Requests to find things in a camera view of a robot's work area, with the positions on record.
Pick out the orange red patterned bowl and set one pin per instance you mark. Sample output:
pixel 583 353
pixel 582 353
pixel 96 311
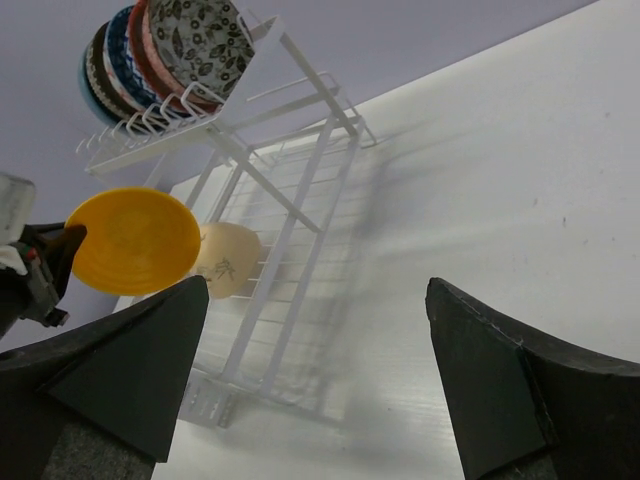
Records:
pixel 145 55

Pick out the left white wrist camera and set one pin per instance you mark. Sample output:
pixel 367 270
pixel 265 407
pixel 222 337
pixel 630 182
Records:
pixel 17 199

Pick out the dark brown cream bowl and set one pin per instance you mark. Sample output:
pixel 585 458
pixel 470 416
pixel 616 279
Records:
pixel 98 79

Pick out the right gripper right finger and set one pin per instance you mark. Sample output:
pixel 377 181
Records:
pixel 525 404

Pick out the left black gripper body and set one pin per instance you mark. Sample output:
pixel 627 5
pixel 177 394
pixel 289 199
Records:
pixel 28 288

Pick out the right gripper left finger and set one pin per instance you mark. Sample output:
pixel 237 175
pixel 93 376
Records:
pixel 101 401

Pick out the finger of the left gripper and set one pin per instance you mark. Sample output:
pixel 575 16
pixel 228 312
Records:
pixel 61 243

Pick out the white wire dish rack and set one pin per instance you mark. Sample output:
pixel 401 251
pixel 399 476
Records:
pixel 281 150

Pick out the black white floral bowl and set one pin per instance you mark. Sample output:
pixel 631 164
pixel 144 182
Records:
pixel 232 53

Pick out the teal blue bowl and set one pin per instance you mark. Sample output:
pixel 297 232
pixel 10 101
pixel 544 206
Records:
pixel 89 97

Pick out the blue triangle pattern bowl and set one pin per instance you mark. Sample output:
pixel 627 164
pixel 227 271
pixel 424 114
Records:
pixel 115 62

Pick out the yellow bowl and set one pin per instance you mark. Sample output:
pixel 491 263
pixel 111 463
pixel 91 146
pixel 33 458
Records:
pixel 138 241

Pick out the tan beige bowl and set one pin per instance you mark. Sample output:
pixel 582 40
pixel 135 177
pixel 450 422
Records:
pixel 228 254

